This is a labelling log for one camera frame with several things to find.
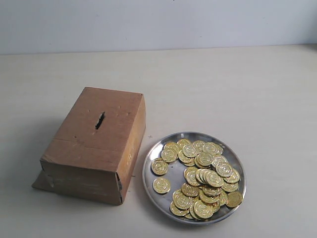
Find gold coin far right edge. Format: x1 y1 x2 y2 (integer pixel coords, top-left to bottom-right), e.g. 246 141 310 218
226 191 243 208

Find round silver metal plate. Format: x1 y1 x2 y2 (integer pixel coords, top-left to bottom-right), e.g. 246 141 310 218
142 131 246 226

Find gold coin back left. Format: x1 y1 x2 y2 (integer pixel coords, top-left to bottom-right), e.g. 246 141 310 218
160 148 178 163

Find gold coin front bottom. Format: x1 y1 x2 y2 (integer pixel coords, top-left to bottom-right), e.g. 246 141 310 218
194 200 213 219

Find gold coin lone front left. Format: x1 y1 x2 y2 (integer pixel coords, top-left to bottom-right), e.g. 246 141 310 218
153 178 171 194

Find gold coin pile top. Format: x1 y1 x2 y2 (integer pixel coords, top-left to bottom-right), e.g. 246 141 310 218
215 162 233 178

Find gold coin left of pile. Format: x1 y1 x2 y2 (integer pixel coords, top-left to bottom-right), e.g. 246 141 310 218
151 158 168 176

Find cardboard box with slot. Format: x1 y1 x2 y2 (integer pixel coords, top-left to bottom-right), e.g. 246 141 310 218
32 87 146 205

